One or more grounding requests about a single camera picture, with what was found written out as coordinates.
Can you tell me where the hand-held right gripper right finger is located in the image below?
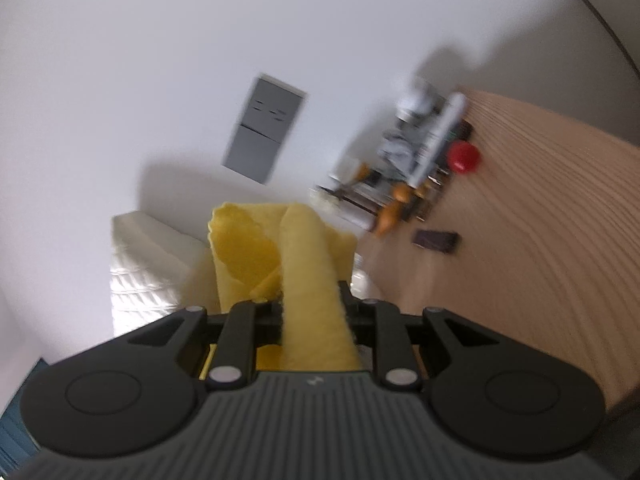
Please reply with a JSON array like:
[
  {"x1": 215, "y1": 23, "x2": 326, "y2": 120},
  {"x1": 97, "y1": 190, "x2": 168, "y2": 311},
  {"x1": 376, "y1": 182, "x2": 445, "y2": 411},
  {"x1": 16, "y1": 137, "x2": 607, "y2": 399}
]
[{"x1": 339, "y1": 280, "x2": 501, "y2": 392}]

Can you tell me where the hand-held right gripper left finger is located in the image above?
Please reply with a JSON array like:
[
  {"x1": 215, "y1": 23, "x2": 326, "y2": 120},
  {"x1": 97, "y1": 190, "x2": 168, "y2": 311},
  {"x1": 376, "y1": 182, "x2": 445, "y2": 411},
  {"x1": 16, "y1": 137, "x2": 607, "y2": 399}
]
[{"x1": 125, "y1": 300, "x2": 285, "y2": 392}]

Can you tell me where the yellow cleaning cloth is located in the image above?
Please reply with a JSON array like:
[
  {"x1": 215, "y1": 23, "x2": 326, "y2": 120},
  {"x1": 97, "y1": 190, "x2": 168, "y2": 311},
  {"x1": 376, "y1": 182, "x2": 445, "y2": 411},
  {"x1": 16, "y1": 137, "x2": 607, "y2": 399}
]
[{"x1": 207, "y1": 202, "x2": 364, "y2": 374}]

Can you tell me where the cream quilted headboard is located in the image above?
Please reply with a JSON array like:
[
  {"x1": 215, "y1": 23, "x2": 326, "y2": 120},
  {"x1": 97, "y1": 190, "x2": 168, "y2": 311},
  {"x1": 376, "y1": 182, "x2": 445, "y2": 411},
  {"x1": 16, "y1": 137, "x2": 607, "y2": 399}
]
[{"x1": 110, "y1": 212, "x2": 217, "y2": 337}]

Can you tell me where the orange key charm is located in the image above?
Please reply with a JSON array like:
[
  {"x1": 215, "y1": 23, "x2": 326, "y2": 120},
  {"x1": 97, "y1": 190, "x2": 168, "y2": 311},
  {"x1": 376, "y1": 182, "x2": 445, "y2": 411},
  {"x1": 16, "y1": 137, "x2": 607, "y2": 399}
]
[{"x1": 375, "y1": 185, "x2": 414, "y2": 236}]

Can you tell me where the wooden nightstand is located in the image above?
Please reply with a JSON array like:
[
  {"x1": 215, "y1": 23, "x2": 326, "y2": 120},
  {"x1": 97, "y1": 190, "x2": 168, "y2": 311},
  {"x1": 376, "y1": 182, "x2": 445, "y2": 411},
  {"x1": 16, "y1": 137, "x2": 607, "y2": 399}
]
[{"x1": 350, "y1": 89, "x2": 640, "y2": 413}]

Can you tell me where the small red ball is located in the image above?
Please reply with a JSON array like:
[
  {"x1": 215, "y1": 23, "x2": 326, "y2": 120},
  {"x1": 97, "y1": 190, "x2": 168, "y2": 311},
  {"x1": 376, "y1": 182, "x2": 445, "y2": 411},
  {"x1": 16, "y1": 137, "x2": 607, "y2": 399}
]
[{"x1": 446, "y1": 141, "x2": 482, "y2": 176}]

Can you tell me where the white remote control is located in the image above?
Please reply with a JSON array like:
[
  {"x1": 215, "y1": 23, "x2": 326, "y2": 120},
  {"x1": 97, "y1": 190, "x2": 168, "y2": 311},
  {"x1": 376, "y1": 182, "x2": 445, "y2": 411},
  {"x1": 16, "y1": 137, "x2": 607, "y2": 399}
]
[{"x1": 407, "y1": 92, "x2": 469, "y2": 187}]

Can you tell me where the dark blue object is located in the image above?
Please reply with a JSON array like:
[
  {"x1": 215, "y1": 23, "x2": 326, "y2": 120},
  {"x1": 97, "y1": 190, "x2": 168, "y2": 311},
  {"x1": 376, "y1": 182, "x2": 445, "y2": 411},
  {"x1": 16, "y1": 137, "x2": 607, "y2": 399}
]
[{"x1": 0, "y1": 357, "x2": 44, "y2": 475}]

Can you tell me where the grey wall socket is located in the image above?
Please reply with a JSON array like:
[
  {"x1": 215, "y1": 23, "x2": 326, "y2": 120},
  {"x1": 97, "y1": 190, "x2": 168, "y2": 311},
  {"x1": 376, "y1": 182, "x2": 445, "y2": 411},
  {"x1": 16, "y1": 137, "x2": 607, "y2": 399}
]
[{"x1": 241, "y1": 75, "x2": 307, "y2": 140}]

